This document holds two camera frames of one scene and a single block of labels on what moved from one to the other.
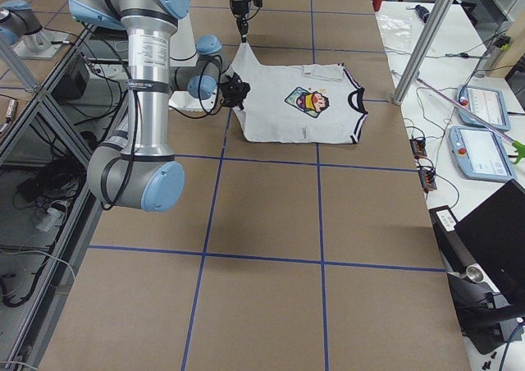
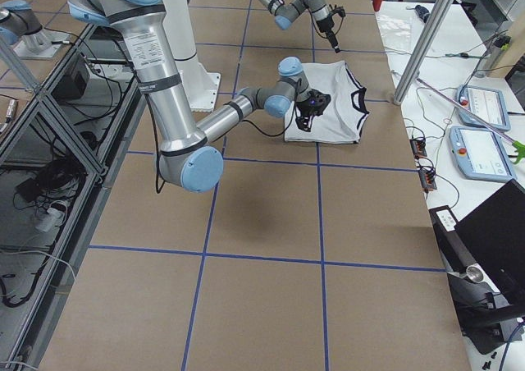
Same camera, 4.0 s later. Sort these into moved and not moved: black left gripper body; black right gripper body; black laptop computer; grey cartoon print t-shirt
Moved: black right gripper body; black left gripper body; grey cartoon print t-shirt
Not moved: black laptop computer
